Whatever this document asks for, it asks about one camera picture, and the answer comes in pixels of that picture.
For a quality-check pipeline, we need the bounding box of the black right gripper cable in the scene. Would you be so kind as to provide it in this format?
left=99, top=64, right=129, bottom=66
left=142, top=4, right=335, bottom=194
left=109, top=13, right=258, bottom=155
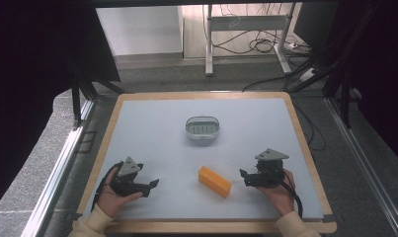
left=278, top=171, right=304, bottom=219

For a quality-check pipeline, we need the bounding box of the orange soap bar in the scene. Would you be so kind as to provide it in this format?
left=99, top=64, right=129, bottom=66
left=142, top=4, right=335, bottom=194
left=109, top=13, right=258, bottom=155
left=198, top=165, right=233, bottom=199

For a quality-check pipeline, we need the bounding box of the black metal stand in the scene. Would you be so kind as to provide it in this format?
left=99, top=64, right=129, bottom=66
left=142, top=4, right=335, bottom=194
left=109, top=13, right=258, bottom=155
left=338, top=69, right=353, bottom=129
left=70, top=74, right=125, bottom=130

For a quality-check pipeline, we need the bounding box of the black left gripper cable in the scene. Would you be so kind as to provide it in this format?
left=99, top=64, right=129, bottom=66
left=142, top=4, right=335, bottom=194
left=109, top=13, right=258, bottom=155
left=90, top=160, right=124, bottom=212

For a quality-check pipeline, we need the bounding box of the clear grey soap dish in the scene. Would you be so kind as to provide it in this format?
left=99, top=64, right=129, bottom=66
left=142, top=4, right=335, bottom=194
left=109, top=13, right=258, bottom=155
left=185, top=115, right=221, bottom=141

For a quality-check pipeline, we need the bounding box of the long black floor cable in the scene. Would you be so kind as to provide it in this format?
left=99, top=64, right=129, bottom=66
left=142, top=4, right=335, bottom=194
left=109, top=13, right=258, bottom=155
left=241, top=72, right=308, bottom=93

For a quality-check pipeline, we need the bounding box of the black curtain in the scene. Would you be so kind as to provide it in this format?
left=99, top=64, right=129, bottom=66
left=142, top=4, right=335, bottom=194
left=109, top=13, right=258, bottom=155
left=293, top=0, right=398, bottom=170
left=0, top=0, right=122, bottom=215

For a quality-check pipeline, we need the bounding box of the dark floor plate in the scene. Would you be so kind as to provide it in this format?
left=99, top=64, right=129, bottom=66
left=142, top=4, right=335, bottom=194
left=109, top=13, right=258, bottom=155
left=78, top=130, right=98, bottom=154

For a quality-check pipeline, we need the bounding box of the tangle of black floor cables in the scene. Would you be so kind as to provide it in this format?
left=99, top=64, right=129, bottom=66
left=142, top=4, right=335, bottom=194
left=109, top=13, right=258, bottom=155
left=211, top=29, right=314, bottom=57

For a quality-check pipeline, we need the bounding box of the white metal desk frame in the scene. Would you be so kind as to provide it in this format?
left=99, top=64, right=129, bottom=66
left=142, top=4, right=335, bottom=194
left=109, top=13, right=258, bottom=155
left=203, top=2, right=299, bottom=77

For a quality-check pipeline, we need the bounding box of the large white power strip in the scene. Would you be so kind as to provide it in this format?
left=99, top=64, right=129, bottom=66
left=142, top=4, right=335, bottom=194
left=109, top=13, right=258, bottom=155
left=298, top=66, right=320, bottom=83

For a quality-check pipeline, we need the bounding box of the white panel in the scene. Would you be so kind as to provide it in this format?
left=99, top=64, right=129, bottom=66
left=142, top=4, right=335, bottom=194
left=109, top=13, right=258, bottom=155
left=95, top=5, right=185, bottom=57

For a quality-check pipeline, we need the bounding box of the person's right hand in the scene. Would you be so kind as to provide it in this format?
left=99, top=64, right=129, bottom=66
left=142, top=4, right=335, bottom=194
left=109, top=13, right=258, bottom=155
left=256, top=168, right=296, bottom=217

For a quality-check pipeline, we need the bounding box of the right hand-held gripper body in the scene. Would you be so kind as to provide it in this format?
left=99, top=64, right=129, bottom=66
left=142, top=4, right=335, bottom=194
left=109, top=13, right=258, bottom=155
left=251, top=148, right=290, bottom=190

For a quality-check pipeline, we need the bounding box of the thin black floor cable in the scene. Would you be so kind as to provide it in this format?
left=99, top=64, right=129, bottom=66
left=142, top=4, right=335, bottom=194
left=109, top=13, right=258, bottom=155
left=290, top=96, right=327, bottom=153

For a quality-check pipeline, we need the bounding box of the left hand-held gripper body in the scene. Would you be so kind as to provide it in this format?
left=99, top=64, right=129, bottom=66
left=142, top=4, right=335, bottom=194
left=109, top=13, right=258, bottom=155
left=109, top=156, right=152, bottom=198

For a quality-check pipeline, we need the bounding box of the aluminium floor rail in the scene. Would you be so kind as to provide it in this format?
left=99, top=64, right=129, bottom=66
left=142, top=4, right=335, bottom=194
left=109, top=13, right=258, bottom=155
left=21, top=98, right=96, bottom=237
left=324, top=96, right=398, bottom=237

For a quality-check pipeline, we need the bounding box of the person's left hand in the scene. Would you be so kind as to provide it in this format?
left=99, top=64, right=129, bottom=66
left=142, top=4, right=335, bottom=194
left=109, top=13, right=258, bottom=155
left=96, top=167, right=144, bottom=218

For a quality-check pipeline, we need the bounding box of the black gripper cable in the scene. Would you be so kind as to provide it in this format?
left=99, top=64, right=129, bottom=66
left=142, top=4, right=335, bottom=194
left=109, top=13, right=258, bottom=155
left=278, top=171, right=304, bottom=219
left=90, top=160, right=124, bottom=212

